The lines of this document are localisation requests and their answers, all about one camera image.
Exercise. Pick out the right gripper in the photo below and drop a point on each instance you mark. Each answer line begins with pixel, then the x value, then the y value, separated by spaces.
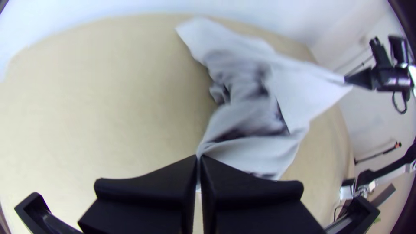
pixel 393 78

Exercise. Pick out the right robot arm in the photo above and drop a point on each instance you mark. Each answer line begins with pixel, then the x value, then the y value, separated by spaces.
pixel 383 171

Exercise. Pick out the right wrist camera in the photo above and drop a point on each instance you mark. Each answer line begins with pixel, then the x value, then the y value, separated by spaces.
pixel 398 48

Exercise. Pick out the grey t-shirt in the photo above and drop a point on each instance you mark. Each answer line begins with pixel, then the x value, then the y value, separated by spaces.
pixel 247 146

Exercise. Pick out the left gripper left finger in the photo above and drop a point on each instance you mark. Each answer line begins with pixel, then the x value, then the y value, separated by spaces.
pixel 156 201

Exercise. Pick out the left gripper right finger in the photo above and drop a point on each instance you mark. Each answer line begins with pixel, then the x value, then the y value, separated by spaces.
pixel 243 208

